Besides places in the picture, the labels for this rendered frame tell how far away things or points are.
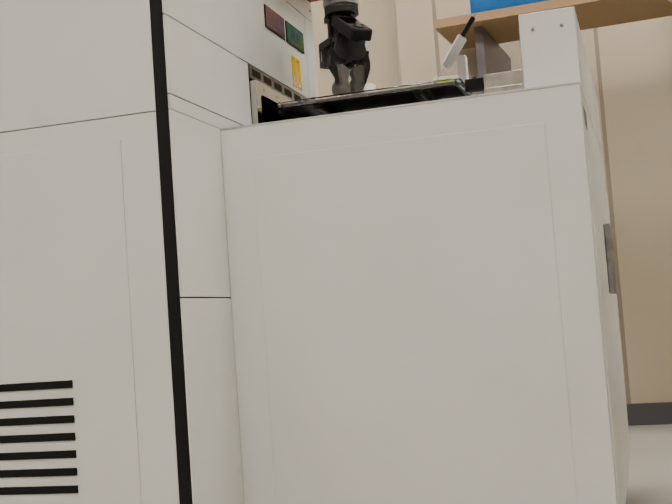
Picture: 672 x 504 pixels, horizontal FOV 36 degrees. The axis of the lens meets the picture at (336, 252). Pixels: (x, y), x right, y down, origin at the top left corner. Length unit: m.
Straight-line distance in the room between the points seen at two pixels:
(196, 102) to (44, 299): 0.41
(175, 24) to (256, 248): 0.40
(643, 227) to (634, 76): 0.58
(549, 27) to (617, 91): 2.34
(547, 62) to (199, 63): 0.59
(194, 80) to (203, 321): 0.41
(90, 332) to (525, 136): 0.77
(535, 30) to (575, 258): 0.40
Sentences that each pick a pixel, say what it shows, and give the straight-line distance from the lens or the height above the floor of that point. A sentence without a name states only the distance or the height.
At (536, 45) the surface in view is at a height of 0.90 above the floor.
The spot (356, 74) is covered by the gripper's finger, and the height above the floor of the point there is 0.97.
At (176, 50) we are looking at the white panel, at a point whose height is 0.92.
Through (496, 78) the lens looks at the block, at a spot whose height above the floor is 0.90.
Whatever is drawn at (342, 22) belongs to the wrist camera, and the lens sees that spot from 2.13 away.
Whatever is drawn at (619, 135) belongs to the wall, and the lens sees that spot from 4.11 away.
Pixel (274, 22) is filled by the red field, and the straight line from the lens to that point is 2.22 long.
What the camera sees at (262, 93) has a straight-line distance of 2.06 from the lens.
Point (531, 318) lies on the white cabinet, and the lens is 1.69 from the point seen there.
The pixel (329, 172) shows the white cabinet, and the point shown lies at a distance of 1.77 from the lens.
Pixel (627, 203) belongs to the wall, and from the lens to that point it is 4.07.
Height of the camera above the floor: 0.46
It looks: 4 degrees up
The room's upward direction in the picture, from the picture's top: 4 degrees counter-clockwise
